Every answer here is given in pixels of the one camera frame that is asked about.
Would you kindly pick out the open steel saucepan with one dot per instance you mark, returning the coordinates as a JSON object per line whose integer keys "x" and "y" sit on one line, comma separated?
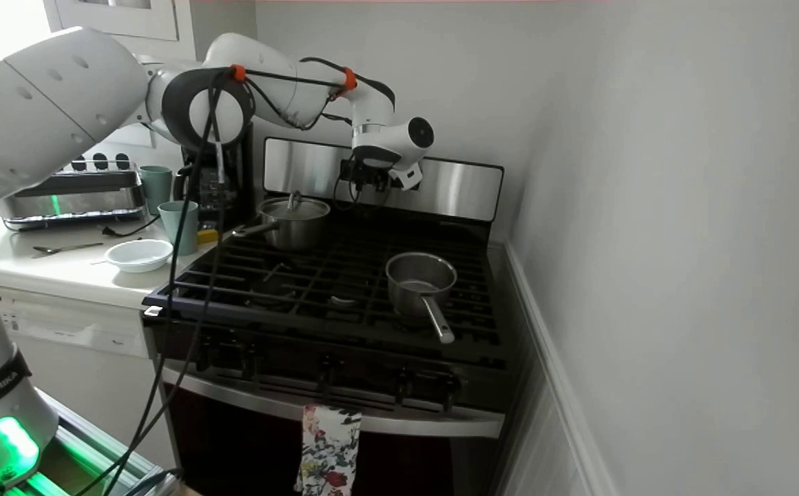
{"x": 416, "y": 288}

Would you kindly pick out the teal cup front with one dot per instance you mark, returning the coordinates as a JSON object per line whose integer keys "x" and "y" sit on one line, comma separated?
{"x": 179, "y": 223}

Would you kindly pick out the silver toaster oven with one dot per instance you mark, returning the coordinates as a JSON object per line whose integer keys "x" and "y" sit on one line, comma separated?
{"x": 90, "y": 189}

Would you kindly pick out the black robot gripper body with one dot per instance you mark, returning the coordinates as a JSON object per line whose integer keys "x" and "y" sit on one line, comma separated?
{"x": 380, "y": 170}

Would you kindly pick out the teal cup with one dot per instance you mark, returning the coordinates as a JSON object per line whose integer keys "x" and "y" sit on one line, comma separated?
{"x": 179, "y": 223}
{"x": 156, "y": 183}

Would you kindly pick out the white lower cabinet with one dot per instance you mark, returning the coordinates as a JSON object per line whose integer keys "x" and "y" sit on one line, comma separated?
{"x": 86, "y": 350}

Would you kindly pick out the utensil on counter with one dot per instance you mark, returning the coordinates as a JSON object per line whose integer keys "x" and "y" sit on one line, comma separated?
{"x": 64, "y": 248}

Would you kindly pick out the stainless steel gas stove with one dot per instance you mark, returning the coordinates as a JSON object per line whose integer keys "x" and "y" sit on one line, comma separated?
{"x": 251, "y": 334}

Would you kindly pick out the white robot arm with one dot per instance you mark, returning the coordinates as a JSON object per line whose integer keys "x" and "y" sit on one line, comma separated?
{"x": 76, "y": 87}

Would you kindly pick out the white bowl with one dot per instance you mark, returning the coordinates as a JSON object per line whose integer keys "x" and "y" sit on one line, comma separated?
{"x": 138, "y": 254}

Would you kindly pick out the teal cup rear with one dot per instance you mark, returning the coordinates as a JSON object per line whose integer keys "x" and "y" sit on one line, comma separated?
{"x": 156, "y": 183}

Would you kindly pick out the floral dish towel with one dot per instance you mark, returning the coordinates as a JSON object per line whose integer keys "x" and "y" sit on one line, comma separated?
{"x": 329, "y": 449}

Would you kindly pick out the steel pot with lid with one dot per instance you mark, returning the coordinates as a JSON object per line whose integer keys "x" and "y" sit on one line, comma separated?
{"x": 287, "y": 223}

